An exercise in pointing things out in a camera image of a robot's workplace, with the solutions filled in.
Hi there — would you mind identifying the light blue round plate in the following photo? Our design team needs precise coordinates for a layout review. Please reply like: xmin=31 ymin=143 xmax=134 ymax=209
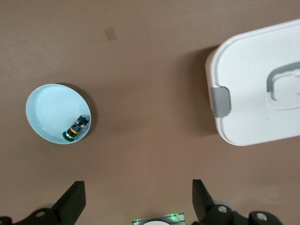
xmin=25 ymin=83 xmax=92 ymax=144

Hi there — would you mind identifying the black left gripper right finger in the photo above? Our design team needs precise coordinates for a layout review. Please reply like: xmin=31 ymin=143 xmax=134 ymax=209
xmin=192 ymin=179 xmax=282 ymax=225

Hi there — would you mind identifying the white lidded lunch box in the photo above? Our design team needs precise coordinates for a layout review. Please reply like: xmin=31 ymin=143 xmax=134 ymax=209
xmin=205 ymin=18 xmax=300 ymax=147

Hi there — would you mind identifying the brown tape patch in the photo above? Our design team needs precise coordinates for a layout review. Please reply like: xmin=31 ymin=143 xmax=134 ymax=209
xmin=104 ymin=27 xmax=117 ymax=42

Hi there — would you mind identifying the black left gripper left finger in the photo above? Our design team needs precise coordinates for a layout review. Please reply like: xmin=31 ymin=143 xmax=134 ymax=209
xmin=0 ymin=180 xmax=86 ymax=225

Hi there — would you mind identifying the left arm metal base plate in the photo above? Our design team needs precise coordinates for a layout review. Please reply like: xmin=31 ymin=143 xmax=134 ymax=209
xmin=131 ymin=212 xmax=186 ymax=225

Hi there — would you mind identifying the green push button switch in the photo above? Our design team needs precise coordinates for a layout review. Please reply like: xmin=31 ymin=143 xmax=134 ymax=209
xmin=62 ymin=114 xmax=90 ymax=143

